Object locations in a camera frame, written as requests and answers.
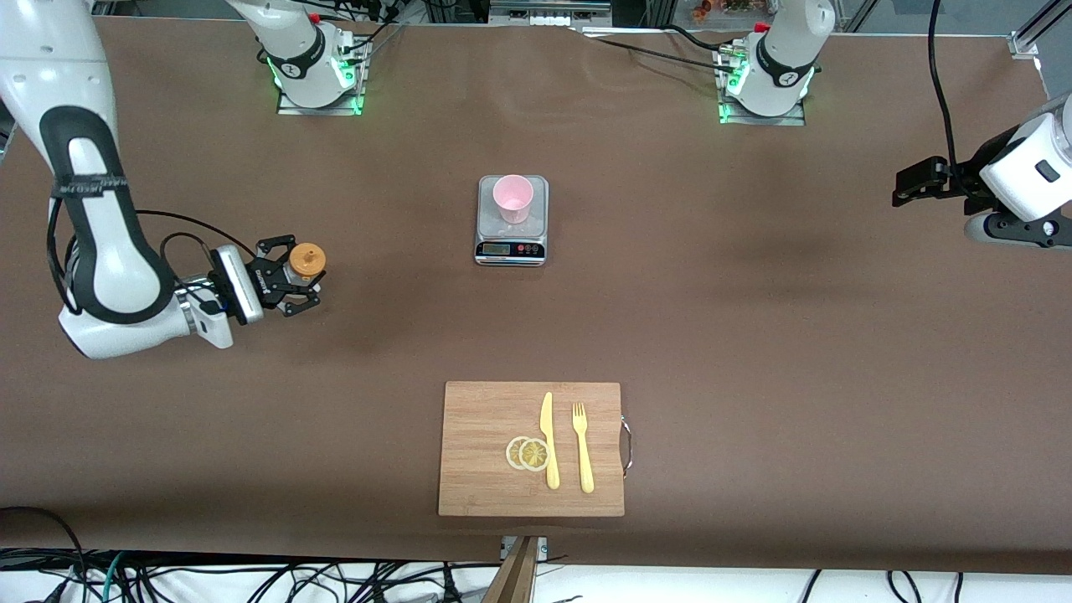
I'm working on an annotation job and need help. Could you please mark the pink plastic cup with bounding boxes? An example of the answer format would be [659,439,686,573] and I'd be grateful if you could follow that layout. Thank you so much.
[492,174,535,225]

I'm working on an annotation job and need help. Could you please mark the bamboo cutting board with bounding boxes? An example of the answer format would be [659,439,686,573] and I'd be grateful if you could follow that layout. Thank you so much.
[437,381,626,518]

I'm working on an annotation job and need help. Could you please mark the silver digital kitchen scale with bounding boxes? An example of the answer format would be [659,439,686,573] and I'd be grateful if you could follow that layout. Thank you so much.
[474,174,549,267]

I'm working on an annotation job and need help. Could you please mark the thick black floor cable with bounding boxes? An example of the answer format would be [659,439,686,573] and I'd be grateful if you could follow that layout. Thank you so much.
[0,505,89,603]

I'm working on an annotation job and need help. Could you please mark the clear sauce bottle orange cap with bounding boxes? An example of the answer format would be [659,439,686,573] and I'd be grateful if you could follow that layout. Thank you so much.
[287,241,327,286]

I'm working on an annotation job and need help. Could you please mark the yellow plastic knife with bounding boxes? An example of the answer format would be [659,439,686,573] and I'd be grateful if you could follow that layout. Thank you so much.
[539,391,560,491]

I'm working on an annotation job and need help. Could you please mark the wooden post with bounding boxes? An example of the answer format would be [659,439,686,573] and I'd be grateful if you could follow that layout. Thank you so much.
[482,536,541,603]

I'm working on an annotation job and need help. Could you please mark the black base plug cable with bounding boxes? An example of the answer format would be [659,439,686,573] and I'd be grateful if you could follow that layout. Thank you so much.
[339,0,411,64]

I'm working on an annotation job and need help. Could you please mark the long black table cable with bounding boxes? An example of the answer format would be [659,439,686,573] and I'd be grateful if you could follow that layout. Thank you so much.
[574,28,738,76]

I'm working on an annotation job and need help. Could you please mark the teal floor cable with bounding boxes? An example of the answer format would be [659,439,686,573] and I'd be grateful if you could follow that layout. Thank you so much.
[99,551,126,603]

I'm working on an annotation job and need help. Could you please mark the tangled black floor cables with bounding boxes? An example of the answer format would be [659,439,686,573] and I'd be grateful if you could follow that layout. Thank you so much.
[126,559,503,603]

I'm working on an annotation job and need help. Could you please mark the short black table cable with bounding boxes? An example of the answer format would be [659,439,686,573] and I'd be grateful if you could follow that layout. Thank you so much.
[666,23,738,53]

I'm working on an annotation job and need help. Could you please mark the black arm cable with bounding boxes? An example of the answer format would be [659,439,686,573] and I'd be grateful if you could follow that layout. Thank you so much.
[928,0,964,181]
[46,197,260,319]

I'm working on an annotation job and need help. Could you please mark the yellow plastic fork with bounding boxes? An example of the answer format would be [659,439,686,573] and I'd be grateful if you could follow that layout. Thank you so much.
[571,402,595,494]

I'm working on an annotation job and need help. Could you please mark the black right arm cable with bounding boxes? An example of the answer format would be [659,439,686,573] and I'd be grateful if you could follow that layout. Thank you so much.
[46,197,260,319]

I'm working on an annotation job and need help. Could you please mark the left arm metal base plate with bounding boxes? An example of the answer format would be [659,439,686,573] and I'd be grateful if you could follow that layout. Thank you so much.
[719,46,807,126]

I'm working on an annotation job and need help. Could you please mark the white power strip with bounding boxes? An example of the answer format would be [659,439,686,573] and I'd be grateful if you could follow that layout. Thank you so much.
[490,0,612,26]

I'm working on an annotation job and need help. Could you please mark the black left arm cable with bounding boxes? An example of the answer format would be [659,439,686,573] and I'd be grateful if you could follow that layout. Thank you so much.
[928,0,964,181]

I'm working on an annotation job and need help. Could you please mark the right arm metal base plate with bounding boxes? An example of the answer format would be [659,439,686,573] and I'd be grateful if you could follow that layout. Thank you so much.
[276,33,366,116]

